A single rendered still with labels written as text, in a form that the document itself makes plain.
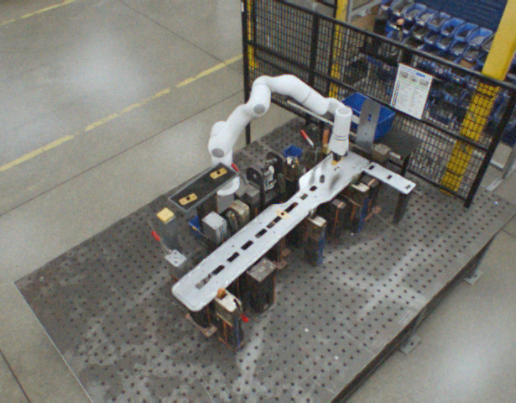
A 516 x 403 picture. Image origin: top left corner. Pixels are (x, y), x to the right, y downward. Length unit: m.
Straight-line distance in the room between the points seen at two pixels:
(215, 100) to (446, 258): 3.08
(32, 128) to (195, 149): 1.68
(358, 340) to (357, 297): 0.25
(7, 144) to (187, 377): 3.37
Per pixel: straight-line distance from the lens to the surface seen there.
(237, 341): 2.38
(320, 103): 2.47
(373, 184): 2.78
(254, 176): 2.53
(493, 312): 3.68
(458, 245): 2.99
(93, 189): 4.34
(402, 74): 2.96
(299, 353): 2.42
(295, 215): 2.53
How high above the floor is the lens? 2.87
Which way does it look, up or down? 47 degrees down
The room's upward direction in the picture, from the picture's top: 1 degrees counter-clockwise
